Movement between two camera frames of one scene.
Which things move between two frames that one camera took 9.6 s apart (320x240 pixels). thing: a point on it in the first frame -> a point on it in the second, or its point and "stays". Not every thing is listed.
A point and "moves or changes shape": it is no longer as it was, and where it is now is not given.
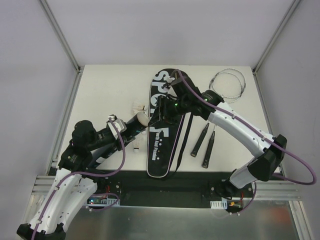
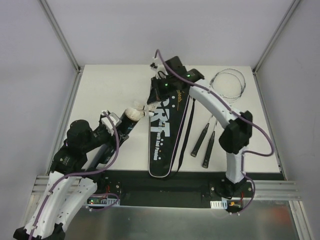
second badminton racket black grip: (205, 161) stays
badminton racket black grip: (194, 152) stays
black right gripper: (161, 107) -> (157, 89)
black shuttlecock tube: (136, 122) moves or changes shape
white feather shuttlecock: (136, 146) -> (133, 114)
